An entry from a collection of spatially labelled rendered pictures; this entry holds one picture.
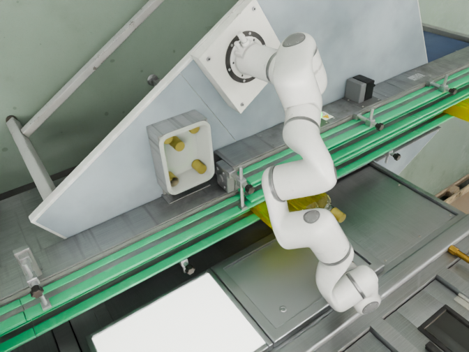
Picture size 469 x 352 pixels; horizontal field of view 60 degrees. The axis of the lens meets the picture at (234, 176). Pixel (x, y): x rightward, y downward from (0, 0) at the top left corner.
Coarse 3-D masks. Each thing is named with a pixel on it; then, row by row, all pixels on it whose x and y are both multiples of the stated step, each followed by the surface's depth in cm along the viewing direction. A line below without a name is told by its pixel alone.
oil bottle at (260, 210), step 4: (260, 204) 139; (264, 204) 139; (252, 208) 143; (256, 208) 140; (260, 208) 138; (264, 208) 138; (256, 212) 142; (260, 212) 139; (264, 212) 137; (260, 216) 140; (264, 216) 138; (268, 216) 135; (264, 220) 139; (268, 220) 136; (268, 224) 138; (272, 228) 136
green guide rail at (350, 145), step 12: (468, 84) 197; (444, 96) 188; (456, 96) 186; (420, 108) 180; (432, 108) 179; (396, 120) 173; (408, 120) 172; (372, 132) 166; (384, 132) 165; (348, 144) 160; (360, 144) 159; (336, 156) 153
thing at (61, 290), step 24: (192, 216) 134; (216, 216) 133; (144, 240) 126; (168, 240) 126; (96, 264) 119; (120, 264) 119; (48, 288) 113; (72, 288) 113; (0, 312) 108; (24, 312) 107
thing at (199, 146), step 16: (192, 128) 122; (208, 128) 126; (160, 144) 119; (192, 144) 135; (208, 144) 130; (176, 160) 134; (192, 160) 138; (208, 160) 134; (176, 176) 137; (192, 176) 137; (208, 176) 137; (176, 192) 131
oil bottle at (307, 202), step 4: (308, 196) 141; (292, 200) 141; (296, 200) 140; (300, 200) 140; (304, 200) 139; (308, 200) 139; (312, 200) 139; (300, 204) 138; (304, 204) 138; (308, 204) 138; (312, 204) 138; (316, 204) 138; (304, 208) 137; (308, 208) 137; (312, 208) 137
